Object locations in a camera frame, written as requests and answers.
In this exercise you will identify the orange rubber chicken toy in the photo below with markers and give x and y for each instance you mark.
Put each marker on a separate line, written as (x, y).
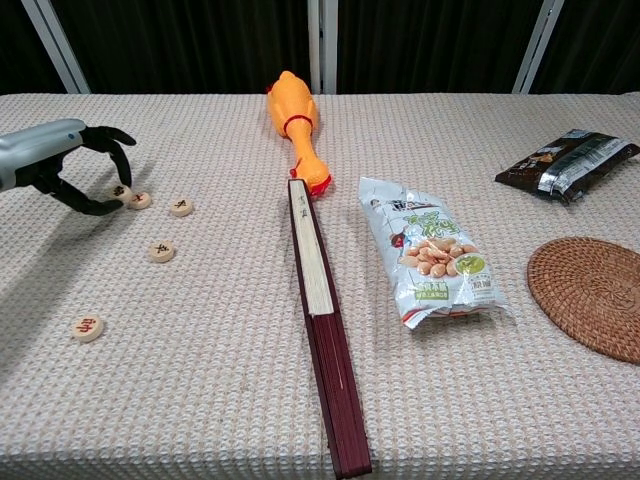
(295, 107)

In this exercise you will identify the dark brown snack packet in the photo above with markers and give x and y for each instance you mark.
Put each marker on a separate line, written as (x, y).
(565, 165)

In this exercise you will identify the black curtain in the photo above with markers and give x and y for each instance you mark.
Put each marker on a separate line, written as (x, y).
(595, 45)
(190, 45)
(430, 45)
(20, 60)

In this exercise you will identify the dark red folded fan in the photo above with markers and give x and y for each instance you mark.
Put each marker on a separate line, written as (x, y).
(340, 375)

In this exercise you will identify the wooden chess piece black character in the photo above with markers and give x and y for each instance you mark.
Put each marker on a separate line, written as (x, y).
(120, 192)
(181, 206)
(161, 251)

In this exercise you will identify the aluminium frame post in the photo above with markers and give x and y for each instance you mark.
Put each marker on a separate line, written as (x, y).
(322, 45)
(55, 45)
(537, 45)

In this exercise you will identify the white peanut snack bag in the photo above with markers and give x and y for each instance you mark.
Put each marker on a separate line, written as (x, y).
(430, 250)

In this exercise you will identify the wooden chess piece red character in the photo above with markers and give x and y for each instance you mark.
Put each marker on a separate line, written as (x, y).
(88, 328)

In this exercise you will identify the beige waffle tablecloth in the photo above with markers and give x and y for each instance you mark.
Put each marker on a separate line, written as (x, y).
(200, 400)

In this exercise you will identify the wooden chess piece red cross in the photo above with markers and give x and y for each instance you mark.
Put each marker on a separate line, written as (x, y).
(142, 201)

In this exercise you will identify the round woven rattan coaster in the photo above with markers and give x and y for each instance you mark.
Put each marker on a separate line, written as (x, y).
(585, 295)

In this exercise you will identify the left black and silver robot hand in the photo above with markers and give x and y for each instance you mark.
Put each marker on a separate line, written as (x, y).
(35, 155)

